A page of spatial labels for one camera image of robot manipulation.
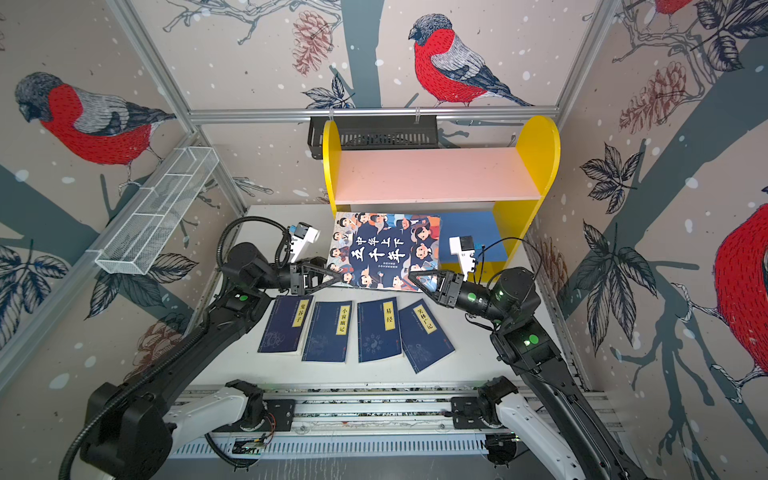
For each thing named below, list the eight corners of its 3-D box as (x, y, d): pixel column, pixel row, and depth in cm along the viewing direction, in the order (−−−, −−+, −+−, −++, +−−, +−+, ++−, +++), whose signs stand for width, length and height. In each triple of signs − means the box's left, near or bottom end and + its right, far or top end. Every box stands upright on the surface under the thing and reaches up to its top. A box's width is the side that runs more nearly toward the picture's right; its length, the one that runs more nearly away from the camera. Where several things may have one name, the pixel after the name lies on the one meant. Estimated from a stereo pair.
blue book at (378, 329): (359, 362, 84) (358, 359, 82) (357, 304, 95) (357, 301, 93) (402, 357, 84) (403, 354, 83) (396, 300, 96) (396, 297, 94)
